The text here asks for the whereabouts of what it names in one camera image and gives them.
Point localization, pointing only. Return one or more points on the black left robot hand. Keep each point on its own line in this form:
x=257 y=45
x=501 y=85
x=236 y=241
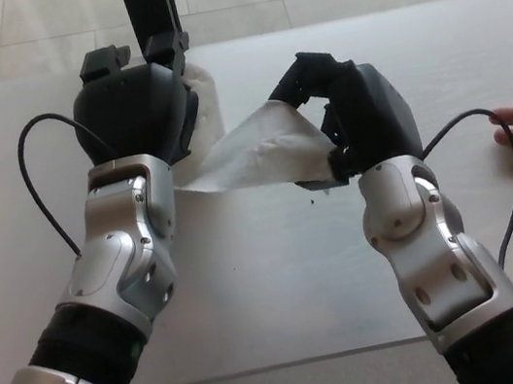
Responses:
x=125 y=115

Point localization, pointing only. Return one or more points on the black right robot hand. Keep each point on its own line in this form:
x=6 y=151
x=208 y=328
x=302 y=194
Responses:
x=371 y=113

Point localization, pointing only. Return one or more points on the white toilet paper roll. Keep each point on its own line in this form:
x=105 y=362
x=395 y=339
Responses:
x=241 y=160

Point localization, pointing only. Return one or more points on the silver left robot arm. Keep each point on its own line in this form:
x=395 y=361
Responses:
x=111 y=265

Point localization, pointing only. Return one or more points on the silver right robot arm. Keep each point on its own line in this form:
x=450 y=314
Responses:
x=422 y=243

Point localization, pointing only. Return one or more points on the black vertical post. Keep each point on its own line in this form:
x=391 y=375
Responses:
x=149 y=8

